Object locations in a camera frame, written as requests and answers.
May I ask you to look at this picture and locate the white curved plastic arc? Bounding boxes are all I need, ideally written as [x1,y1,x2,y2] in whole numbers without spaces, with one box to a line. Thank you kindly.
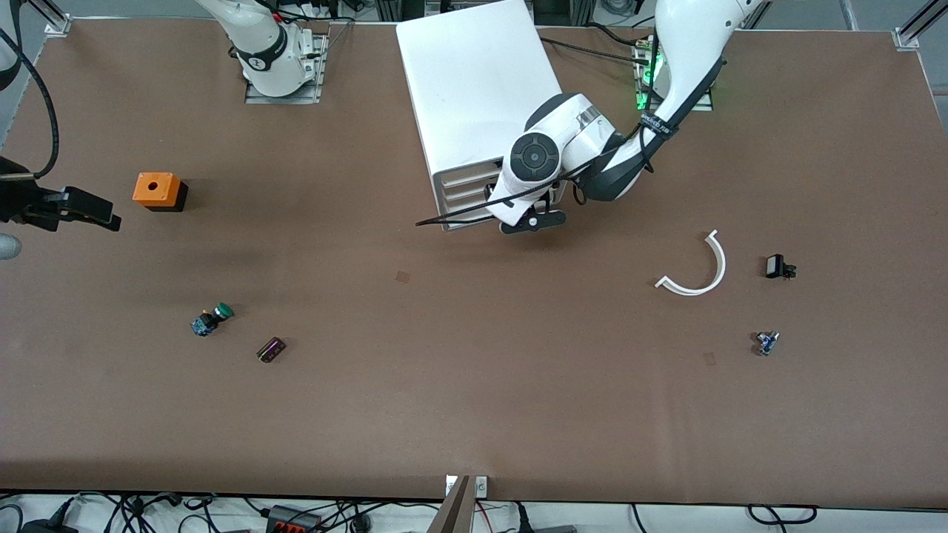
[655,229,727,297]

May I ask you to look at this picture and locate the black base power cable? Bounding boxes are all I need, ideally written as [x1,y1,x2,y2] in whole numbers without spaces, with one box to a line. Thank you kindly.
[539,22,654,61]

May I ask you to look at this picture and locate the white drawer cabinet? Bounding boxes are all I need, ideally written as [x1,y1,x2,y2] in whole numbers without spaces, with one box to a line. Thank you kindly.
[395,0,584,232]

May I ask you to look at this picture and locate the white plain drawer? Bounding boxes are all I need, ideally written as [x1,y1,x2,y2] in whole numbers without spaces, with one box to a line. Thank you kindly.
[444,201,495,230]
[442,189,493,214]
[438,174,498,199]

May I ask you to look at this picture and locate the aluminium corner profile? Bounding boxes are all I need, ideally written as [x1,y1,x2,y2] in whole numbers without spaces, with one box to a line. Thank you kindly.
[892,0,948,51]
[26,0,73,36]

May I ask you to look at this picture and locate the green push button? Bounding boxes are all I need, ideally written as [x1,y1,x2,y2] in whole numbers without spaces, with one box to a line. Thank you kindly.
[190,302,236,338]

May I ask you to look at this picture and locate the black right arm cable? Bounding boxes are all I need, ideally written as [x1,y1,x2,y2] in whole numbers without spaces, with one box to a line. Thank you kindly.
[0,30,59,180]

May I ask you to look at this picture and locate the tangled black floor cables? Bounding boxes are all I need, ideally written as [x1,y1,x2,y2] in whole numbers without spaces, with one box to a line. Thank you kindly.
[0,492,445,533]

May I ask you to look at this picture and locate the brown camera post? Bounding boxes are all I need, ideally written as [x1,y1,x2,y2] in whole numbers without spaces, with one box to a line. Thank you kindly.
[426,475,475,533]

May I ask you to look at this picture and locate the black red power strip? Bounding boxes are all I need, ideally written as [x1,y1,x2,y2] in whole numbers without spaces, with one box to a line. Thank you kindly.
[265,505,324,533]

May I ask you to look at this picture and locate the black looped floor cable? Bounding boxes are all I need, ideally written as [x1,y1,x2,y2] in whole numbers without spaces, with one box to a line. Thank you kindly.
[747,504,820,526]

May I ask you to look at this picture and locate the black floor plug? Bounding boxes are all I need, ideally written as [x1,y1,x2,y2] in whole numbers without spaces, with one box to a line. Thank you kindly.
[515,503,578,533]

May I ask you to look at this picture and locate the orange box with hole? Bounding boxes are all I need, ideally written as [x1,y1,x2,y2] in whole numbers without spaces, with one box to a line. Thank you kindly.
[133,172,189,213]

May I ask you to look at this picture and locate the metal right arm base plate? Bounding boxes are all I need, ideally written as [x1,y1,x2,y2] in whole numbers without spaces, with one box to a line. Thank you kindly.
[244,30,328,105]

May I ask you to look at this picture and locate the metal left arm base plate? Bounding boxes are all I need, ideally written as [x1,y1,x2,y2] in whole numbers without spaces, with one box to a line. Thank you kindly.
[635,33,715,113]

